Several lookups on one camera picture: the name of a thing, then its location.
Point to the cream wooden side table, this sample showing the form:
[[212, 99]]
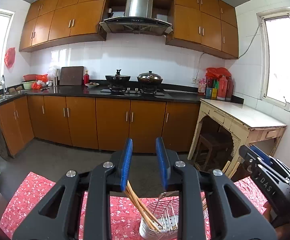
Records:
[[245, 116]]

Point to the sink faucet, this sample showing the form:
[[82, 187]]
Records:
[[3, 82]]

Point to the wall socket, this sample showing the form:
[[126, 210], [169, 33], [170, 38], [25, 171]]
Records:
[[194, 80]]

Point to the steel cup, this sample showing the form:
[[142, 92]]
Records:
[[55, 81]]

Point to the small plate with food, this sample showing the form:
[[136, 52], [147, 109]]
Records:
[[92, 84]]

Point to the steel range hood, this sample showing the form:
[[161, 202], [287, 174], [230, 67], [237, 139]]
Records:
[[138, 12]]

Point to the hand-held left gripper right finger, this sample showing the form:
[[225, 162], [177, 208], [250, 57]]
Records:
[[161, 166]]

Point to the crumpled red plastic bag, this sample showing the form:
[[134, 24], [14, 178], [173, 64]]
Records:
[[41, 80]]

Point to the white plastic bag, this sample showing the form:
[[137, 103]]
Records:
[[53, 71]]

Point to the orange-red thermos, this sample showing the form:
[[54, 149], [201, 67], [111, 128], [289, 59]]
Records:
[[221, 88]]

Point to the person's right hand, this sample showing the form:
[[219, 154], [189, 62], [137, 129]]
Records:
[[282, 233]]

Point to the red floral tablecloth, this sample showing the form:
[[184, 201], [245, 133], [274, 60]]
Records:
[[24, 200]]

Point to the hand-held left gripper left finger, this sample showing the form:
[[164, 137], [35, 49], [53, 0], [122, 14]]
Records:
[[125, 166]]

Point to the black wok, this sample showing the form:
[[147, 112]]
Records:
[[117, 78]]

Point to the red bag over thermoses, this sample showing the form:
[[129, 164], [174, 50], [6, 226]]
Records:
[[217, 72]]

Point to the dark wooden cutting board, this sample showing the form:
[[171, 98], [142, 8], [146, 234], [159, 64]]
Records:
[[71, 76]]

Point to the hanging red plastic bag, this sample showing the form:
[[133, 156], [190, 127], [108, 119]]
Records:
[[10, 57]]

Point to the black stone countertop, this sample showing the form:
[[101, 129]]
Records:
[[74, 90]]

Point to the pink bottle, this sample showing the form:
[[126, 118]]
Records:
[[202, 87]]

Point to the red basin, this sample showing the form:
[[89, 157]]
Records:
[[30, 77]]

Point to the dark wooden stool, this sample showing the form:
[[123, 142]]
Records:
[[213, 142]]

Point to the black gas stove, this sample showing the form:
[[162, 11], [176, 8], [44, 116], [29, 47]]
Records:
[[132, 91]]

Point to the slim bamboo chopstick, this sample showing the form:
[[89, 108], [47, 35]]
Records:
[[139, 205], [134, 205]]

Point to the pot with metal lid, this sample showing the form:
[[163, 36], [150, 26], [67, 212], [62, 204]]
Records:
[[150, 78]]

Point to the red glass bottle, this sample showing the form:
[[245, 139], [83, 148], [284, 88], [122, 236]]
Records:
[[86, 78]]

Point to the dark red thermos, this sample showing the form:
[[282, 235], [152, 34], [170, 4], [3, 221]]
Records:
[[229, 90]]

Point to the green bottle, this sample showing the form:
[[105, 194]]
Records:
[[215, 90]]

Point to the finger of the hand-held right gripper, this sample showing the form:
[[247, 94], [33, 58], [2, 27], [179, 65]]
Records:
[[248, 158], [262, 155]]

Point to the wooden base cabinets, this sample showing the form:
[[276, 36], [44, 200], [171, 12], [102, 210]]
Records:
[[79, 122]]

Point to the green basin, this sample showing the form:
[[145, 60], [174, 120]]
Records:
[[27, 85]]

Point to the wooden wall cabinets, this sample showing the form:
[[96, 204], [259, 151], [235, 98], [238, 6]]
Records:
[[84, 15]]

